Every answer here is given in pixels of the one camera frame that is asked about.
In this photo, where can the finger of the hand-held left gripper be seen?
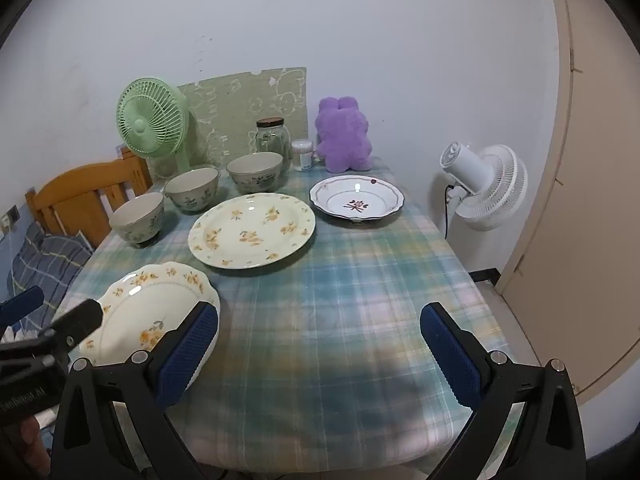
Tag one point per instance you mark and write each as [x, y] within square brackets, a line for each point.
[80, 320]
[22, 304]

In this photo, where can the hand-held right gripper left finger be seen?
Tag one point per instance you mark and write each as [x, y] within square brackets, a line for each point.
[192, 345]

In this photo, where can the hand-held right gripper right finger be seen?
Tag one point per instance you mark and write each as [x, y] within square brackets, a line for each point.
[450, 350]

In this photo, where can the scalloped yellow-flower plate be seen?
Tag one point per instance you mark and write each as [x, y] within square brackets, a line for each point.
[140, 305]

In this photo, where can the small floral ceramic bowl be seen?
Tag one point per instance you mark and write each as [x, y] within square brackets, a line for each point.
[137, 212]

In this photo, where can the large round yellow-flower plate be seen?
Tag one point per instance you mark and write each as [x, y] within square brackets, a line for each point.
[250, 232]

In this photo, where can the medium floral ceramic bowl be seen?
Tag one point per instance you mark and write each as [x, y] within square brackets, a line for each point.
[192, 187]

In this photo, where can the white plate with red flower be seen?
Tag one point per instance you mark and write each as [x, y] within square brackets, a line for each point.
[350, 195]

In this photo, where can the large floral ceramic bowl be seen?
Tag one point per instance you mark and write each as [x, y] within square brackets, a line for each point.
[255, 167]

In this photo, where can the cream crumpled cloth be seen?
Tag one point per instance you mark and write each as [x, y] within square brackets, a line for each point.
[15, 335]

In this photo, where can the blue-grey plaid pillow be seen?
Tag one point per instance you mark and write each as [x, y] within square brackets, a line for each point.
[50, 260]

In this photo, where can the wooden bed headboard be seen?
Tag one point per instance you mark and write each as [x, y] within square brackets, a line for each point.
[75, 195]

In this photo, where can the plaid tablecloth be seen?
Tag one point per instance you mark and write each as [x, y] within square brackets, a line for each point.
[325, 310]

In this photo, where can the white standing fan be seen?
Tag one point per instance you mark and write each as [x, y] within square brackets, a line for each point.
[492, 185]

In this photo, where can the green desk fan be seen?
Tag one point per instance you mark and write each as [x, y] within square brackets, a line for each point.
[145, 120]

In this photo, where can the cotton swab container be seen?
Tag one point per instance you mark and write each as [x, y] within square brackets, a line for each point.
[302, 155]

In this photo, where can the glass jar with brown lid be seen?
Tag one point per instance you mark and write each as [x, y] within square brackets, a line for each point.
[272, 140]

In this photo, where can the beige door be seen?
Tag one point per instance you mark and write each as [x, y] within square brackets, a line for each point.
[590, 160]

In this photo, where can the purple plush toy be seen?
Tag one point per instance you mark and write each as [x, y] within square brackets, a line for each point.
[342, 135]

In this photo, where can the green printed board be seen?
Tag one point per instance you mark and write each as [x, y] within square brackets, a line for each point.
[235, 100]

